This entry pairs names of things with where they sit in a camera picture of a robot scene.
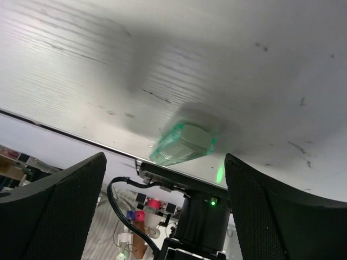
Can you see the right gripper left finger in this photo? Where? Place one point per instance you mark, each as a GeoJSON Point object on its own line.
{"type": "Point", "coordinates": [50, 218]}

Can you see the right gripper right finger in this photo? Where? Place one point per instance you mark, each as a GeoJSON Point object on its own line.
{"type": "Point", "coordinates": [276, 221]}

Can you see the green translucent small tube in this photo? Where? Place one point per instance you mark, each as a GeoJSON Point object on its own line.
{"type": "Point", "coordinates": [183, 142]}

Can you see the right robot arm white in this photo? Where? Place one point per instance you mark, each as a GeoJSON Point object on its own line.
{"type": "Point", "coordinates": [205, 227]}

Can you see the background clutter items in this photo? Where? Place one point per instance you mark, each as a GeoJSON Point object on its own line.
{"type": "Point", "coordinates": [108, 237]}

